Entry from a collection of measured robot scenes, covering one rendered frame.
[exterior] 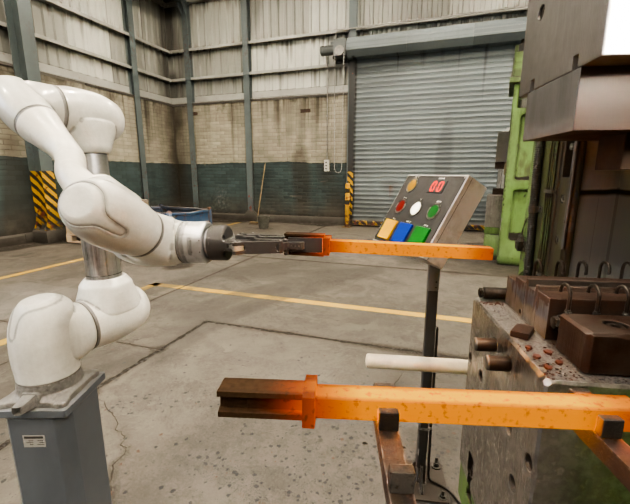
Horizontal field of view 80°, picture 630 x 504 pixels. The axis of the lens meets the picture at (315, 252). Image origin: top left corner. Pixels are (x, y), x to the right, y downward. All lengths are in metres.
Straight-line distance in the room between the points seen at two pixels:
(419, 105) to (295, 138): 2.89
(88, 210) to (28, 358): 0.65
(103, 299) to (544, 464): 1.14
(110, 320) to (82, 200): 0.67
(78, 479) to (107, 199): 0.92
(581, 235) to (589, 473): 0.53
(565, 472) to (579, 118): 0.54
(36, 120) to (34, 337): 0.54
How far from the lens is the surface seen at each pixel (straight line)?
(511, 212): 5.62
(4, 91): 1.23
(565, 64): 0.81
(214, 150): 10.42
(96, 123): 1.28
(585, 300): 0.80
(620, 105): 0.78
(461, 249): 0.77
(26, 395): 1.29
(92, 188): 0.69
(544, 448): 0.71
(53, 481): 1.40
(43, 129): 1.12
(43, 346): 1.23
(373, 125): 8.84
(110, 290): 1.30
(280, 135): 9.54
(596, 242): 1.08
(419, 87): 8.84
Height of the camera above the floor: 1.20
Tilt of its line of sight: 12 degrees down
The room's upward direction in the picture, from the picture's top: straight up
